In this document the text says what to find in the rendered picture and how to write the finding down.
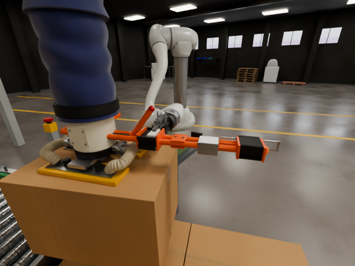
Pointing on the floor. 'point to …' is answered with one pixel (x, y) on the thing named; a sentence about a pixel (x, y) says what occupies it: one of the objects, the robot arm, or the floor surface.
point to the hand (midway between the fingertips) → (153, 138)
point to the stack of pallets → (247, 75)
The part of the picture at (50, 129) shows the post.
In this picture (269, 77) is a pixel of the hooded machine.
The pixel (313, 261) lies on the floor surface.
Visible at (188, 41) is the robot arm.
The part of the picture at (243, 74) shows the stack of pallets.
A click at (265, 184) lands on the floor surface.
